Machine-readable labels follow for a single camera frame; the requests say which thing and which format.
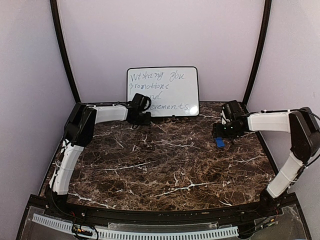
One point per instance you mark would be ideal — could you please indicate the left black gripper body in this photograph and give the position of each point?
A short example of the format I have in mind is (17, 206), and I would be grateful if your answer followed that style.
(142, 120)

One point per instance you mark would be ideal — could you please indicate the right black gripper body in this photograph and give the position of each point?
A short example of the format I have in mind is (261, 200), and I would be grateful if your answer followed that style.
(228, 132)

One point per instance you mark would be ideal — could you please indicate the blue whiteboard eraser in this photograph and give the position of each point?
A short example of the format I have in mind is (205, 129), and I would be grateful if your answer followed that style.
(219, 142)

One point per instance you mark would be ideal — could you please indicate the white whiteboard with black frame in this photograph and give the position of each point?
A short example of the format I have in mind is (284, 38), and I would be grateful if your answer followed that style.
(173, 90)

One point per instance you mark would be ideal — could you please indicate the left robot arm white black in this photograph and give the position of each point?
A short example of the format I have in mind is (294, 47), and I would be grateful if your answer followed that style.
(79, 132)

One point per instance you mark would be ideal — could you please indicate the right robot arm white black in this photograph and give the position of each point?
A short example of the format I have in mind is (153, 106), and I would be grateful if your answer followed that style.
(292, 134)

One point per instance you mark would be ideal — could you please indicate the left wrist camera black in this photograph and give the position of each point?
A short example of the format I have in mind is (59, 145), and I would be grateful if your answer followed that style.
(141, 102)

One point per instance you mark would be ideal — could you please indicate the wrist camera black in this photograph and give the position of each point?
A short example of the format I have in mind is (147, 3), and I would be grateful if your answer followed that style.
(141, 102)
(231, 108)

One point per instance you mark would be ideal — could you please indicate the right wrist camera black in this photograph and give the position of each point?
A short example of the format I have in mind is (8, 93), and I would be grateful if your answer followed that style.
(231, 108)

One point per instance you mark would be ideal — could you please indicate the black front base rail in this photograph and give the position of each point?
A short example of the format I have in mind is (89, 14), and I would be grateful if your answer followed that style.
(238, 215)

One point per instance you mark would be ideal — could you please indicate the right black frame post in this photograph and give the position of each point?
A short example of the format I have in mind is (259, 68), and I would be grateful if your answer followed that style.
(258, 52)

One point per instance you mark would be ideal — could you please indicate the black frame post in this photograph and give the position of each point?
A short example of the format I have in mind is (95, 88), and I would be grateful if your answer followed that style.
(258, 52)
(63, 50)

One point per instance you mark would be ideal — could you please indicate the white slotted cable duct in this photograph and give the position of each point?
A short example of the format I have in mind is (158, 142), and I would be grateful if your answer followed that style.
(121, 231)

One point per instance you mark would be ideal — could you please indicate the left black frame post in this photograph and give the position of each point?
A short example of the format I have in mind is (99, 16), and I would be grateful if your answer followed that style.
(63, 50)

